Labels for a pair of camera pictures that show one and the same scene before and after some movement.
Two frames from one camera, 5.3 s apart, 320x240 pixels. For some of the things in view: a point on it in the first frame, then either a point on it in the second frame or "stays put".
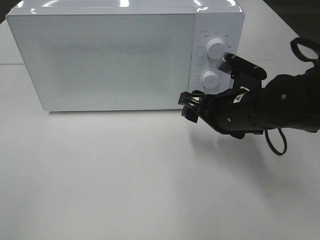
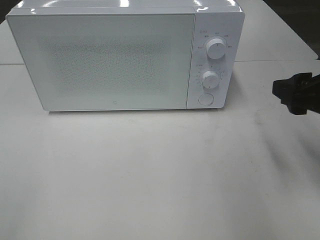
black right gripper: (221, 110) -> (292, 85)
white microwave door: (116, 61) stays put
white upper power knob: (215, 49) stays put
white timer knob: (211, 79) stays put
